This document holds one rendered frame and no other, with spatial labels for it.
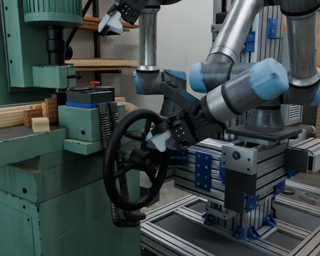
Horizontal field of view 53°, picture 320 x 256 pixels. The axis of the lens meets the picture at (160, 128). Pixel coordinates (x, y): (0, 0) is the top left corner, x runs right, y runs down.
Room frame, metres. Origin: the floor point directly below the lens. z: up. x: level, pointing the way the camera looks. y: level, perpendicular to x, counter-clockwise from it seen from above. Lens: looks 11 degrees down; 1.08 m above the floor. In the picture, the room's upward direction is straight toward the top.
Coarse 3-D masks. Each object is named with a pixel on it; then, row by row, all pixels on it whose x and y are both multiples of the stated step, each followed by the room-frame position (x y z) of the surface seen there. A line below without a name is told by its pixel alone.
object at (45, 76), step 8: (40, 72) 1.06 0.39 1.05; (48, 72) 1.03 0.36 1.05; (56, 72) 1.01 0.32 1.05; (64, 72) 1.02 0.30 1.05; (72, 72) 1.05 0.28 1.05; (40, 80) 1.06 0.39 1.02; (48, 80) 1.04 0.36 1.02; (56, 80) 1.01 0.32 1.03; (64, 80) 1.02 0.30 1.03; (72, 80) 1.05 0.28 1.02; (56, 88) 1.05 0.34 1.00
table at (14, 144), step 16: (0, 128) 0.88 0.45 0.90; (16, 128) 0.88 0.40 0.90; (32, 128) 0.88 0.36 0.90; (64, 128) 0.88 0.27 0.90; (128, 128) 1.10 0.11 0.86; (0, 144) 0.72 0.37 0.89; (16, 144) 0.75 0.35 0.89; (32, 144) 0.79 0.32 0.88; (48, 144) 0.83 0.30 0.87; (64, 144) 0.86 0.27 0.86; (80, 144) 0.82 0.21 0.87; (96, 144) 0.84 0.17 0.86; (0, 160) 0.72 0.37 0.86; (16, 160) 0.75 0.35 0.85
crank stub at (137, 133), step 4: (128, 132) 0.79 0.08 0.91; (132, 132) 0.78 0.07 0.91; (136, 132) 0.78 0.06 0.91; (140, 132) 0.77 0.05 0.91; (128, 136) 0.79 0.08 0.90; (132, 136) 0.78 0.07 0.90; (136, 136) 0.77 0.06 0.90; (140, 136) 0.77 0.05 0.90; (144, 136) 0.77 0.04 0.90; (140, 140) 0.77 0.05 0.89
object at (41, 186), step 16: (128, 144) 1.10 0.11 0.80; (80, 160) 0.91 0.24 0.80; (96, 160) 0.97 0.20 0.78; (0, 176) 0.89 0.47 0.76; (16, 176) 0.84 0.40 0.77; (32, 176) 0.80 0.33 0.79; (48, 176) 0.82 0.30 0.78; (64, 176) 0.86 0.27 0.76; (80, 176) 0.91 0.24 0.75; (96, 176) 0.96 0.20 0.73; (16, 192) 0.84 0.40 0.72; (32, 192) 0.80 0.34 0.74; (48, 192) 0.82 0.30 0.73; (64, 192) 0.86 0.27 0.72
